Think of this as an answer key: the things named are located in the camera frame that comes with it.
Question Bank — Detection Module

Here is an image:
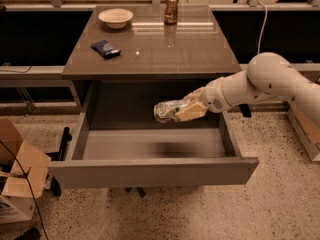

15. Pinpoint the cardboard box at right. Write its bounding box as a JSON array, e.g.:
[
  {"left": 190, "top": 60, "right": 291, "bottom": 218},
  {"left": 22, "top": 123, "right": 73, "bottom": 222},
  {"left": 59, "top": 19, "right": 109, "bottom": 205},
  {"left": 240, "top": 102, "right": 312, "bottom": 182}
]
[{"left": 287, "top": 108, "right": 320, "bottom": 162}]

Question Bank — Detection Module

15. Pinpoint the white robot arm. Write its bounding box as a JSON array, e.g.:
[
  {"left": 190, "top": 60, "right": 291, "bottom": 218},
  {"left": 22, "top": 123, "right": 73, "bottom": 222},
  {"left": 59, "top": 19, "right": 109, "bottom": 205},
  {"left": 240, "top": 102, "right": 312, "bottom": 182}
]
[{"left": 174, "top": 52, "right": 320, "bottom": 127}]

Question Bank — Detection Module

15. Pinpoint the open cardboard box left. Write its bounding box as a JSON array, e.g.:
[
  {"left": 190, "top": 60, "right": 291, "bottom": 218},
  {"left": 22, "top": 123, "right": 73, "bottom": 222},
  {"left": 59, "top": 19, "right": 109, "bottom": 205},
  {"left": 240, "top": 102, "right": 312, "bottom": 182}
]
[{"left": 0, "top": 117, "right": 51, "bottom": 224}]

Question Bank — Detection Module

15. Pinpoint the dark blue snack packet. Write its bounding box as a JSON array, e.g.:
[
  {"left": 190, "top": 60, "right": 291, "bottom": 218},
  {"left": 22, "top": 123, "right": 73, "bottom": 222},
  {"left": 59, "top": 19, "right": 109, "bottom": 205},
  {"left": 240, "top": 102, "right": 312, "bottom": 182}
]
[{"left": 91, "top": 40, "right": 121, "bottom": 59}]

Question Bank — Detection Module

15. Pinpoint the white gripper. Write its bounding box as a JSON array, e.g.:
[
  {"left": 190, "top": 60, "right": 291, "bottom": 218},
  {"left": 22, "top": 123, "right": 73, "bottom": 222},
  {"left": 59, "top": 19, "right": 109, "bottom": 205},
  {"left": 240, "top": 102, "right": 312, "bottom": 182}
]
[{"left": 175, "top": 77, "right": 230, "bottom": 122}]

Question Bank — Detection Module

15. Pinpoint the open grey top drawer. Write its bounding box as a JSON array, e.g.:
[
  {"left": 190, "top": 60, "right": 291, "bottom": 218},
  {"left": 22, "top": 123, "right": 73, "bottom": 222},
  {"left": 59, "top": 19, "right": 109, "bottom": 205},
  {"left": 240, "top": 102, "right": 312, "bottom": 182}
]
[{"left": 49, "top": 80, "right": 259, "bottom": 188}]

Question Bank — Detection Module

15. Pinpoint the black cable on floor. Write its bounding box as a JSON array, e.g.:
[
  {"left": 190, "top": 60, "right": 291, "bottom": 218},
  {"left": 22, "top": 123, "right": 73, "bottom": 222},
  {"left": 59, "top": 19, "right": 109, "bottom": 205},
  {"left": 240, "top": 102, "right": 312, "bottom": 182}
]
[{"left": 0, "top": 138, "right": 51, "bottom": 240}]

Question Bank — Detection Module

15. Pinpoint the white hanging cable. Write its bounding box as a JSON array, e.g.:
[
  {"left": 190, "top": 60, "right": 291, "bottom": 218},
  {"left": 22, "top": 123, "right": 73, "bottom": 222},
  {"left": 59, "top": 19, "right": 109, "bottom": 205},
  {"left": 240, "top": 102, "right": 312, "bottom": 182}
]
[{"left": 257, "top": 2, "right": 269, "bottom": 56}]

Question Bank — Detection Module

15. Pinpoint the black stand left of drawer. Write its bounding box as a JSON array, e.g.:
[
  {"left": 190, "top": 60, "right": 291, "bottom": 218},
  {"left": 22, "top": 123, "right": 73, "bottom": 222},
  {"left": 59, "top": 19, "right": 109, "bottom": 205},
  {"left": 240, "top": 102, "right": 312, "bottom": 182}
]
[{"left": 47, "top": 127, "right": 72, "bottom": 197}]

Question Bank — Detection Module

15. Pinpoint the upright golden brown can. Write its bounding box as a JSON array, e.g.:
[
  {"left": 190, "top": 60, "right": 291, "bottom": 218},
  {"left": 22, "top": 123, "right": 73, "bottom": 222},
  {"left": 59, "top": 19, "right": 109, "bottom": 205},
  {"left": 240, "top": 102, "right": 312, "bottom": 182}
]
[{"left": 164, "top": 0, "right": 179, "bottom": 24}]

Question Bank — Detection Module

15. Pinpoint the grey cabinet with glossy top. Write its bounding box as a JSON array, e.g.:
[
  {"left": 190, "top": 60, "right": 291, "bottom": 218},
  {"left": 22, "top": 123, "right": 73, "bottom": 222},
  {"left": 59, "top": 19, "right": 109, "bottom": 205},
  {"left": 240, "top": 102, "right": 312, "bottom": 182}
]
[{"left": 61, "top": 4, "right": 244, "bottom": 129}]

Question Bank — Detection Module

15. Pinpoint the white ceramic bowl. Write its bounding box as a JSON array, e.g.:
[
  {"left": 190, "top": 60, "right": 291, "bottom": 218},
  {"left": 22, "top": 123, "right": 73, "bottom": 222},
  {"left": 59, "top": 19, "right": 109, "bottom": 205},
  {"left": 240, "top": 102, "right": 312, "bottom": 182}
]
[{"left": 98, "top": 8, "right": 133, "bottom": 29}]

